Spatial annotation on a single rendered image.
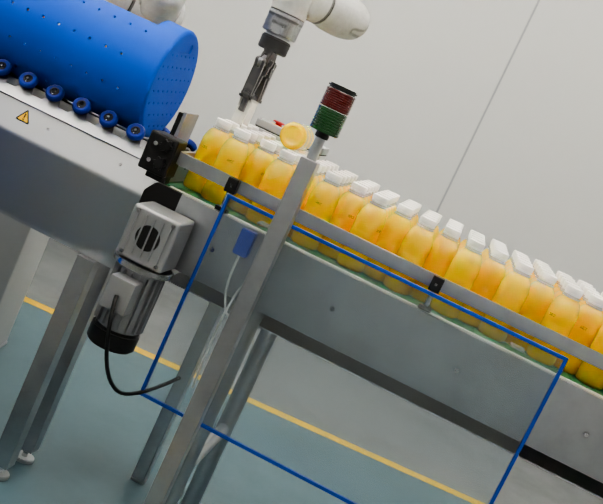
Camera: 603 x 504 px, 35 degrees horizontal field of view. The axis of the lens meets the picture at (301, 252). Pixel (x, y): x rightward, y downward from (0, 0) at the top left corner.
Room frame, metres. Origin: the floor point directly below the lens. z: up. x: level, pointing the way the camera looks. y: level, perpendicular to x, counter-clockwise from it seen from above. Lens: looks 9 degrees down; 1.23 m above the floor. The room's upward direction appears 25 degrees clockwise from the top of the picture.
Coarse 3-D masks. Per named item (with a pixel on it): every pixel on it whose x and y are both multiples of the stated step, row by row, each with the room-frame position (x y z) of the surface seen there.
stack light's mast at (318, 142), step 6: (330, 84) 1.95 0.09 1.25; (336, 84) 1.94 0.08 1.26; (342, 90) 1.94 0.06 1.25; (348, 90) 1.94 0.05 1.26; (354, 96) 1.96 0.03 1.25; (318, 132) 1.95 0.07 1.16; (318, 138) 1.96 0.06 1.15; (324, 138) 1.95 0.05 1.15; (312, 144) 1.96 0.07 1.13; (318, 144) 1.95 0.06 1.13; (312, 150) 1.96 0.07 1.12; (318, 150) 1.96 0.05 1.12; (312, 156) 1.95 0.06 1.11
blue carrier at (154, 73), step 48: (0, 0) 2.30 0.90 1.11; (48, 0) 2.30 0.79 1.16; (96, 0) 2.32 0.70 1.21; (0, 48) 2.32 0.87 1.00; (48, 48) 2.28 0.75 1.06; (96, 48) 2.26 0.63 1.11; (144, 48) 2.26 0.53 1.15; (192, 48) 2.42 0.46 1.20; (96, 96) 2.29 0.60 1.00; (144, 96) 2.25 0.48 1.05
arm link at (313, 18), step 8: (280, 0) 2.35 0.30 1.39; (288, 0) 2.34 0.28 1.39; (296, 0) 2.34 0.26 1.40; (304, 0) 2.34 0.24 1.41; (312, 0) 2.36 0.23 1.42; (320, 0) 2.37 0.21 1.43; (328, 0) 2.39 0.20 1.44; (280, 8) 2.35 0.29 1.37; (288, 8) 2.34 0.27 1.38; (296, 8) 2.34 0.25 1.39; (304, 8) 2.35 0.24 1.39; (312, 8) 2.36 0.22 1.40; (320, 8) 2.38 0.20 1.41; (328, 8) 2.40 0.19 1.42; (296, 16) 2.35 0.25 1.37; (304, 16) 2.37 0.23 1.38; (312, 16) 2.39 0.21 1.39; (320, 16) 2.40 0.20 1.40
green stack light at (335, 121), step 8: (320, 104) 1.95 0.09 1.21; (320, 112) 1.94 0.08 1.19; (328, 112) 1.93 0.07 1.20; (336, 112) 1.93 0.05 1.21; (312, 120) 1.96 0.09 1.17; (320, 120) 1.94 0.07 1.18; (328, 120) 1.93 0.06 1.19; (336, 120) 1.94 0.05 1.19; (344, 120) 1.95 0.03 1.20; (320, 128) 1.93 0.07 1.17; (328, 128) 1.93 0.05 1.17; (336, 128) 1.94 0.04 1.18; (336, 136) 1.95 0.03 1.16
